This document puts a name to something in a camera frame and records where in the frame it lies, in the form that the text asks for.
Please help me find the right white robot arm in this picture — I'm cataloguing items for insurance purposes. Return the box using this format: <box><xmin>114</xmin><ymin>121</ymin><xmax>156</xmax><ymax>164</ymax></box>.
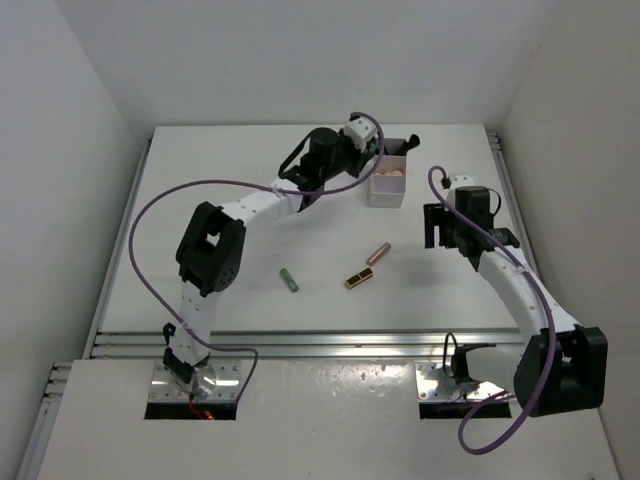
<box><xmin>423</xmin><ymin>175</ymin><xmax>608</xmax><ymax>417</ymax></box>

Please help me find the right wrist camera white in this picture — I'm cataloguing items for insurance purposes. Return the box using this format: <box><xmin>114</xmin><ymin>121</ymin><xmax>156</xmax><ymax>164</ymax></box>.
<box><xmin>448</xmin><ymin>173</ymin><xmax>475</xmax><ymax>191</ymax></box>

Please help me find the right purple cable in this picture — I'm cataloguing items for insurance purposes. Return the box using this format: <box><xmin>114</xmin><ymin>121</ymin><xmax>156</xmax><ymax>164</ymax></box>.
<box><xmin>428</xmin><ymin>165</ymin><xmax>559</xmax><ymax>455</ymax></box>

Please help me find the aluminium table frame rail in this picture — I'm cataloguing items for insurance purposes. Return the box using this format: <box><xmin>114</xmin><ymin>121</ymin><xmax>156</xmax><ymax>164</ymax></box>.
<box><xmin>83</xmin><ymin>328</ymin><xmax>526</xmax><ymax>359</ymax></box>

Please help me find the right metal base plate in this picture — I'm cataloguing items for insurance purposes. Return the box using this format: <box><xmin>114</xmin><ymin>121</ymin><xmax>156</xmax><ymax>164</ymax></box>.
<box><xmin>414</xmin><ymin>361</ymin><xmax>502</xmax><ymax>404</ymax></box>

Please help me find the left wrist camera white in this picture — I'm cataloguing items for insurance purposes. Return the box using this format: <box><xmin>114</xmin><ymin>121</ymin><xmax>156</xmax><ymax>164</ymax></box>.
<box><xmin>343</xmin><ymin>116</ymin><xmax>377</xmax><ymax>151</ymax></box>

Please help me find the purple cable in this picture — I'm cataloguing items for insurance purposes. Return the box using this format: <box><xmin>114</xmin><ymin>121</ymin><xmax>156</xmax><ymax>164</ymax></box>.
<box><xmin>128</xmin><ymin>112</ymin><xmax>385</xmax><ymax>401</ymax></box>
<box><xmin>428</xmin><ymin>165</ymin><xmax>559</xmax><ymax>455</ymax></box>

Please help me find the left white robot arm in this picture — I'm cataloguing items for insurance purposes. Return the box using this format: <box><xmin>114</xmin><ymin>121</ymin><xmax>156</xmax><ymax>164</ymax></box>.
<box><xmin>163</xmin><ymin>117</ymin><xmax>379</xmax><ymax>384</ymax></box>

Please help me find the black gold lipstick case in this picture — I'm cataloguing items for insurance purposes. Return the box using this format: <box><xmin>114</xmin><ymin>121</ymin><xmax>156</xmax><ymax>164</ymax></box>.
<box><xmin>345</xmin><ymin>268</ymin><xmax>374</xmax><ymax>290</ymax></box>

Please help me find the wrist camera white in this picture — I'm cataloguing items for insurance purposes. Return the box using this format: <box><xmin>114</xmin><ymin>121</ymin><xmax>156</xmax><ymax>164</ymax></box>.
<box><xmin>343</xmin><ymin>116</ymin><xmax>377</xmax><ymax>151</ymax></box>
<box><xmin>448</xmin><ymin>173</ymin><xmax>475</xmax><ymax>191</ymax></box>

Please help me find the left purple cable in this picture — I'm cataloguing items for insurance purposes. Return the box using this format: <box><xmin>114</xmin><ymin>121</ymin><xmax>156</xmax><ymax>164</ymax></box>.
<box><xmin>128</xmin><ymin>112</ymin><xmax>385</xmax><ymax>401</ymax></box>

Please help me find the white compartment organizer box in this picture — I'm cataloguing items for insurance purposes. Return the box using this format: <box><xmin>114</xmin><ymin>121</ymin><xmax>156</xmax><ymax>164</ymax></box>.
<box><xmin>368</xmin><ymin>138</ymin><xmax>407</xmax><ymax>209</ymax></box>

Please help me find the metal base plate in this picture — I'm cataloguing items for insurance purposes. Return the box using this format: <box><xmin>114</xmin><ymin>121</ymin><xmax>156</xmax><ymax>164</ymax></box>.
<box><xmin>414</xmin><ymin>361</ymin><xmax>502</xmax><ymax>404</ymax></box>
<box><xmin>148</xmin><ymin>359</ymin><xmax>240</xmax><ymax>404</ymax></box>

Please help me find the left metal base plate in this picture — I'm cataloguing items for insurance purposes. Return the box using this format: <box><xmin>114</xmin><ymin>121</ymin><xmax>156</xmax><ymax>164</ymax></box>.
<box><xmin>148</xmin><ymin>359</ymin><xmax>240</xmax><ymax>404</ymax></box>

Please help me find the rose gold lipstick tube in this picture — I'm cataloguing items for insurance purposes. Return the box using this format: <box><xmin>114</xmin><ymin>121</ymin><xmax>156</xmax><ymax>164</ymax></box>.
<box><xmin>366</xmin><ymin>242</ymin><xmax>391</xmax><ymax>266</ymax></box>

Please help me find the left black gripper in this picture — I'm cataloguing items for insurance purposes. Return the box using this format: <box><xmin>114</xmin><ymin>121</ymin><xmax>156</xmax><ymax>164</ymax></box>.
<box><xmin>319</xmin><ymin>127</ymin><xmax>373</xmax><ymax>181</ymax></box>

